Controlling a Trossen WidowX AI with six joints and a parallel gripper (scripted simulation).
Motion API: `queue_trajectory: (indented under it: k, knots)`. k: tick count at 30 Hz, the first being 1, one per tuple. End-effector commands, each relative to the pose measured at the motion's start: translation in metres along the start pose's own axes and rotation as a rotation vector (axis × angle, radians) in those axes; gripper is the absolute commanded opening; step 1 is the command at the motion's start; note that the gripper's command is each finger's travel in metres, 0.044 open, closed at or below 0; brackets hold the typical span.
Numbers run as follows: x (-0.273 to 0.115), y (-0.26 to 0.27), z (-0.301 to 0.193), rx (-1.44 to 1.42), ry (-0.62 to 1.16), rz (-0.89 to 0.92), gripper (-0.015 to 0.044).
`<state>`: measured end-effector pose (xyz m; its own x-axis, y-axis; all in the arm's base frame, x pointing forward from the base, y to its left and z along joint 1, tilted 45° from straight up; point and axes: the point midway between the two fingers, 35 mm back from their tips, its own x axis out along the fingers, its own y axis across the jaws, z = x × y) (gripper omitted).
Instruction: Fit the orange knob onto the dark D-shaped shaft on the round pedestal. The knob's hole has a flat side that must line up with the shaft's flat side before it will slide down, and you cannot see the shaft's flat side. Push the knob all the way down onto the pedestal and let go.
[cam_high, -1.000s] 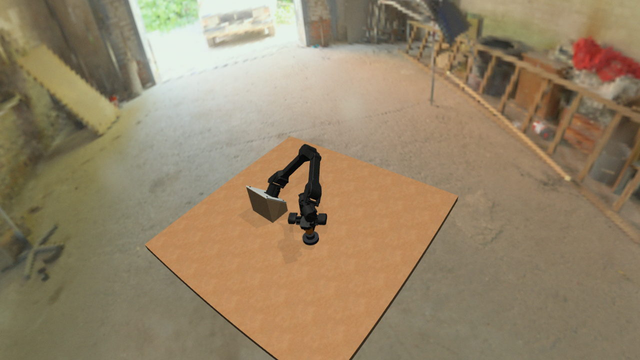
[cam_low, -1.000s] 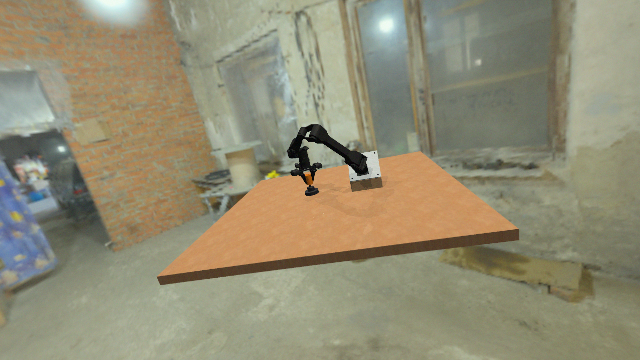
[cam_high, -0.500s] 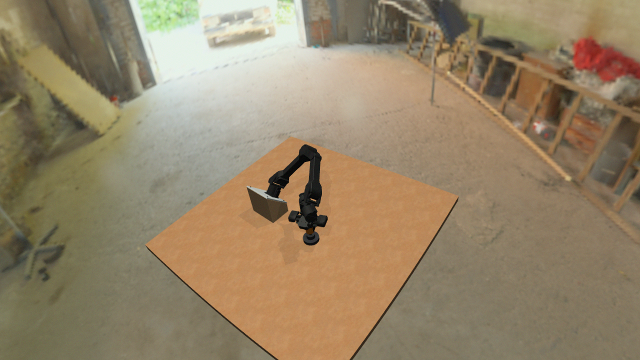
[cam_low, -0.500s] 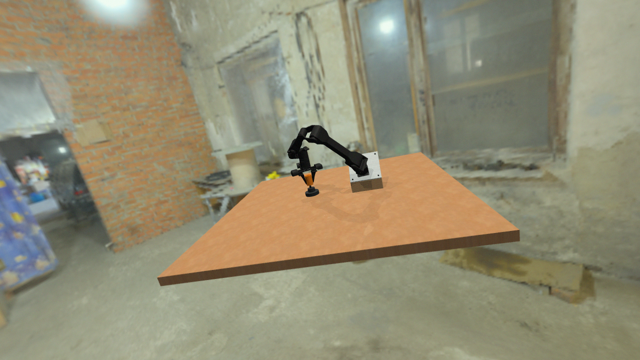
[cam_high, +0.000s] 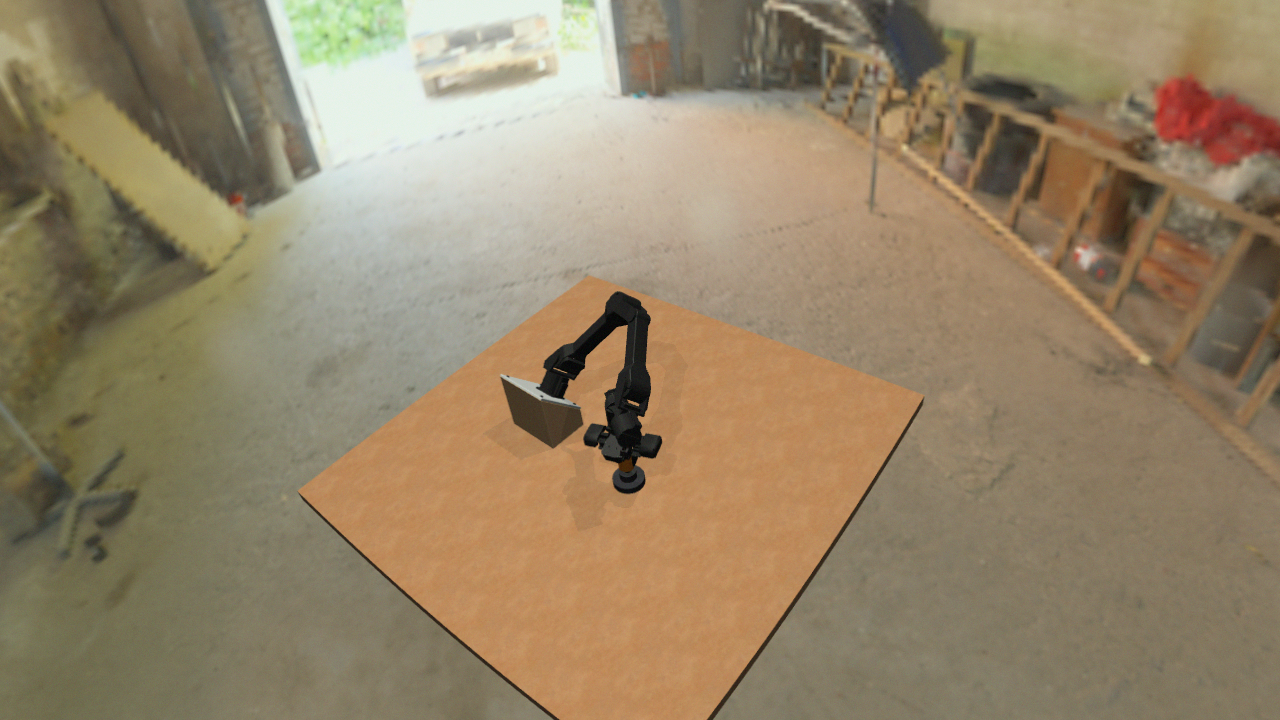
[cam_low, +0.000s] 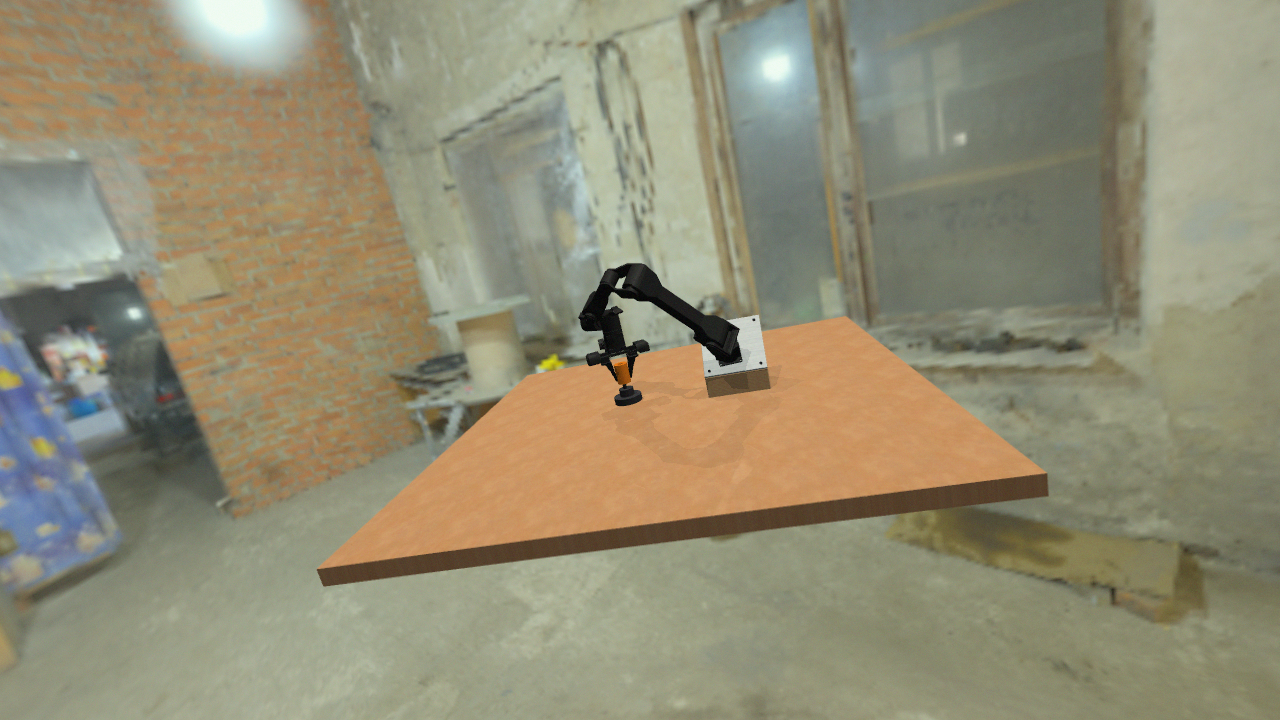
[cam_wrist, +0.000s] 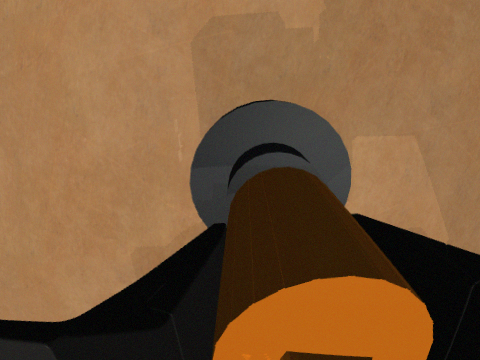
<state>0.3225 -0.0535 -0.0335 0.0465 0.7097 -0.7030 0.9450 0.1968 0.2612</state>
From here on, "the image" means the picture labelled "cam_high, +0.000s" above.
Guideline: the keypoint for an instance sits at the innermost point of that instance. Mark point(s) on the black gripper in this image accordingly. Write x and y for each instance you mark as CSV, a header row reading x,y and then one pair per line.
x,y
649,445

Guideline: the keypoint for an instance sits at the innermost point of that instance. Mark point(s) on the dark grey round pedestal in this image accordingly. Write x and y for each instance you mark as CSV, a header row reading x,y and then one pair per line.
x,y
629,482

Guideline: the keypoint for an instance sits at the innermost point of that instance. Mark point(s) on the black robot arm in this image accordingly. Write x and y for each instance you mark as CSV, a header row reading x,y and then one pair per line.
x,y
633,381

